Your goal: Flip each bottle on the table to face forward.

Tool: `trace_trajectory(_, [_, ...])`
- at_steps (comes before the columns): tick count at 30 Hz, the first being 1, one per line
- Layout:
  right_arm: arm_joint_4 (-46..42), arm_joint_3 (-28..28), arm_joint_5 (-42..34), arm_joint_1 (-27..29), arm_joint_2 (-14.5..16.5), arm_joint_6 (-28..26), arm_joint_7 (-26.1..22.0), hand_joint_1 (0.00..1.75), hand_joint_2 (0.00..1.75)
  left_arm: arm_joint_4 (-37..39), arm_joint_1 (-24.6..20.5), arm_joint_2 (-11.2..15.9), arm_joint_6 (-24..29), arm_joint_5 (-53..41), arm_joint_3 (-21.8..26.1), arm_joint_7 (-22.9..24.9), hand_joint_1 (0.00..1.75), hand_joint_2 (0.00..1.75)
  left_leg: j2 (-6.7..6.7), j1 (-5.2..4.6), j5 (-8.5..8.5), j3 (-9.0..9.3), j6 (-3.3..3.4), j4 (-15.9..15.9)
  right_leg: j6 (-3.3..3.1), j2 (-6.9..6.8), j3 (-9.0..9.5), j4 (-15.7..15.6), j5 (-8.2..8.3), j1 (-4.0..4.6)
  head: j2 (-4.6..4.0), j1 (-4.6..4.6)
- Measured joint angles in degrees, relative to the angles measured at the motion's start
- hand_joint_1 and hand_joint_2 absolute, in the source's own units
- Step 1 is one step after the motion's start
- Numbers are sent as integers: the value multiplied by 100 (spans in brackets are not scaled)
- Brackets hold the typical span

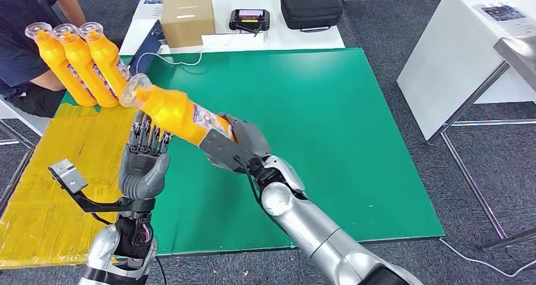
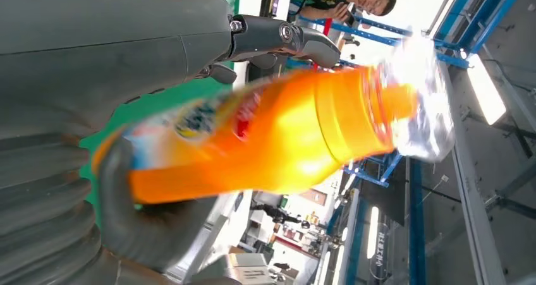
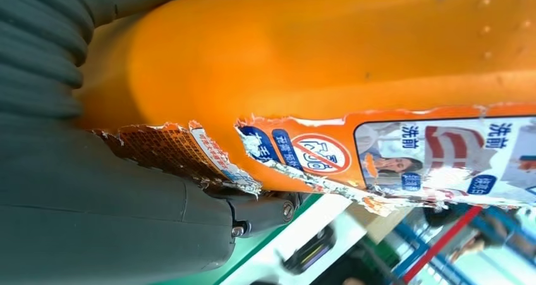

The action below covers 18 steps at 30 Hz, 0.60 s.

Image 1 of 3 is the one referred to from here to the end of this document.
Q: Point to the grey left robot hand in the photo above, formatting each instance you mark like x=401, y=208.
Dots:
x=142, y=174

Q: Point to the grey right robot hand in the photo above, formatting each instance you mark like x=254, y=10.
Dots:
x=251, y=143

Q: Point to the orange detergent bottle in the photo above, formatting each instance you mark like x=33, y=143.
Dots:
x=176, y=113
x=50, y=53
x=79, y=57
x=104, y=53

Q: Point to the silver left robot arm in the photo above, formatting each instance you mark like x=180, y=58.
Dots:
x=100, y=249

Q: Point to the person's left forearm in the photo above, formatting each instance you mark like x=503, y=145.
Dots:
x=71, y=7

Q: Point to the person's right forearm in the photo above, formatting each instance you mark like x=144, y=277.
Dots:
x=46, y=82

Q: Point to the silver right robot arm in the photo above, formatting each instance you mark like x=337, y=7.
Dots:
x=301, y=220

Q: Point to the green table mat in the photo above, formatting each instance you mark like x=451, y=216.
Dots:
x=314, y=107

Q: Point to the yellow tape sheet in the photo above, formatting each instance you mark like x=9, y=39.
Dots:
x=63, y=149

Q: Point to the dark blue tablet case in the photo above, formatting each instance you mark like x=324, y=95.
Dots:
x=146, y=55

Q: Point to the black handheld controller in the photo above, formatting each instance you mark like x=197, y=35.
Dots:
x=249, y=21

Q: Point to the white chair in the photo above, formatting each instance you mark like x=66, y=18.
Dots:
x=27, y=120

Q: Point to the brown cardboard box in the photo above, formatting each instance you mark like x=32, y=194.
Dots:
x=188, y=19

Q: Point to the black carrying case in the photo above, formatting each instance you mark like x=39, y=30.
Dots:
x=312, y=8

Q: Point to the person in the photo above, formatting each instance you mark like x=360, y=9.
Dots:
x=16, y=44

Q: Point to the printed instruction sheet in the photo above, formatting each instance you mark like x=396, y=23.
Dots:
x=502, y=15

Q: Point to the steel table with legs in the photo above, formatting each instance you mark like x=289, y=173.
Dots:
x=519, y=50

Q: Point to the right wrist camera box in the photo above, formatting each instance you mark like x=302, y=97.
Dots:
x=217, y=149

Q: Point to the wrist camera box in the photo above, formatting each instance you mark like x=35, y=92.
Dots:
x=217, y=149
x=67, y=176

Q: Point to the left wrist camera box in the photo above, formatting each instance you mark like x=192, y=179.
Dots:
x=67, y=176

